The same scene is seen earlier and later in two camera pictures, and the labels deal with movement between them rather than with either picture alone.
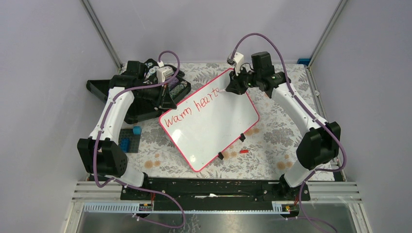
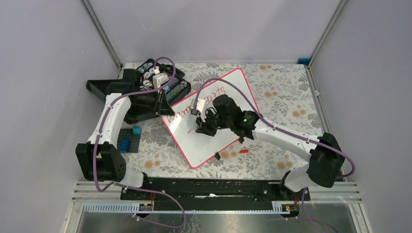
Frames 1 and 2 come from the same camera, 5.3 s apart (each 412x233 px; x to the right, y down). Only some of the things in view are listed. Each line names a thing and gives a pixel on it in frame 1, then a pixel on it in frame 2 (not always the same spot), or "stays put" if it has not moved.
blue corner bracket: [304, 61] stays put
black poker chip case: [156, 71] stays put
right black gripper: [234, 86] -> [203, 127]
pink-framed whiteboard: [206, 124] stays put
